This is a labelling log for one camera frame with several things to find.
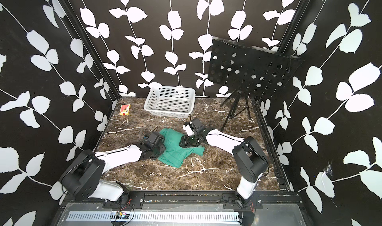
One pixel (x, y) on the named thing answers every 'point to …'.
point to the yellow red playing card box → (125, 109)
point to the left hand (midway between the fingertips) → (166, 146)
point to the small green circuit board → (121, 215)
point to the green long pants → (174, 153)
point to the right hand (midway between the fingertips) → (181, 141)
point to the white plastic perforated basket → (176, 101)
